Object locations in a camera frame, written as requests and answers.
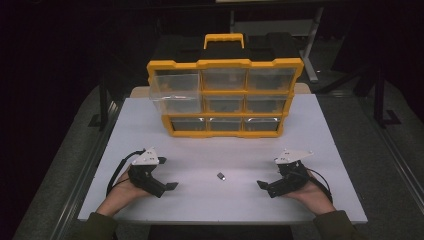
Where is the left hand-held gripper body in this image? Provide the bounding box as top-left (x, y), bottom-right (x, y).
top-left (128, 147), bottom-right (167, 199)

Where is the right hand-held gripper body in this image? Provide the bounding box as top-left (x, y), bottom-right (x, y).
top-left (266, 148), bottom-right (315, 199)

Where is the clear plastic pulled-out drawer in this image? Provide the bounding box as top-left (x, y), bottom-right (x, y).
top-left (148, 72), bottom-right (204, 115)

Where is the person's right hand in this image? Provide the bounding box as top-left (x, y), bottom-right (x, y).
top-left (283, 171), bottom-right (331, 209)

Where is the person's left hand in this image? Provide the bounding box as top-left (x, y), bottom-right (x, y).
top-left (107, 168), bottom-right (152, 209)

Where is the group of closed clear drawers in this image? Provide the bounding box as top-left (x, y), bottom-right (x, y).
top-left (169, 67), bottom-right (298, 132)

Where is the beige wooden board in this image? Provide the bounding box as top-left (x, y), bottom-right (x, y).
top-left (129, 82), bottom-right (312, 99)

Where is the black metal stand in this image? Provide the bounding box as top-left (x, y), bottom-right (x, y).
top-left (87, 81), bottom-right (116, 129)
top-left (353, 64), bottom-right (403, 129)

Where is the light metal stand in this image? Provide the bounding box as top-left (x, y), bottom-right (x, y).
top-left (229, 6), bottom-right (325, 84)

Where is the yellow black organizer cabinet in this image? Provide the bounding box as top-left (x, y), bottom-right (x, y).
top-left (146, 32), bottom-right (305, 139)

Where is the aluminium rail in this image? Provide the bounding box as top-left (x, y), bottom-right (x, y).
top-left (358, 96), bottom-right (424, 214)
top-left (49, 98), bottom-right (125, 240)

